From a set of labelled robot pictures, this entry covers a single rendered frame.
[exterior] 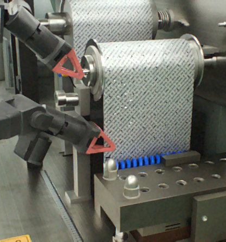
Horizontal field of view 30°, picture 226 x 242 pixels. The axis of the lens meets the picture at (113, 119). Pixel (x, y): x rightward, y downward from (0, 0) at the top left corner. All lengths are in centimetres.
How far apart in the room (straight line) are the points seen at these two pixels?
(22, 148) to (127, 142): 26
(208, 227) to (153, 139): 25
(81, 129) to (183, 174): 26
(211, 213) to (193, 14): 57
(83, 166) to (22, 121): 30
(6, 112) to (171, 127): 43
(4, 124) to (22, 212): 34
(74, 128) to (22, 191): 33
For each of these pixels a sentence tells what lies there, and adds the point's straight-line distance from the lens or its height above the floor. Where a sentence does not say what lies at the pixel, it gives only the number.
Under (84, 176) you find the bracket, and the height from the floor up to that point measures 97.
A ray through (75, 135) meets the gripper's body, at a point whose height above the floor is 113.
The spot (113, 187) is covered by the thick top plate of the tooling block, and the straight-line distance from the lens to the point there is 93.
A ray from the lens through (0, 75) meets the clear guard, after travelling 198.
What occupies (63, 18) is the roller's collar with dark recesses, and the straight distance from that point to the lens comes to 122.
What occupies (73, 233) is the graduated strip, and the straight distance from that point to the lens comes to 102.
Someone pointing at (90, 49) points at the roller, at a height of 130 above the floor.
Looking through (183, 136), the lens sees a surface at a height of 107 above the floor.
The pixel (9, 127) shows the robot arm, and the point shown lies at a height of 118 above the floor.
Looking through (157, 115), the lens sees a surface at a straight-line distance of 105.
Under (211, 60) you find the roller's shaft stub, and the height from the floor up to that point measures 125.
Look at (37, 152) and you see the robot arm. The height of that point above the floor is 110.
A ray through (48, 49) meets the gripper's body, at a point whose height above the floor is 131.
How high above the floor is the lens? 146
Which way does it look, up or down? 18 degrees down
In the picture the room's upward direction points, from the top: straight up
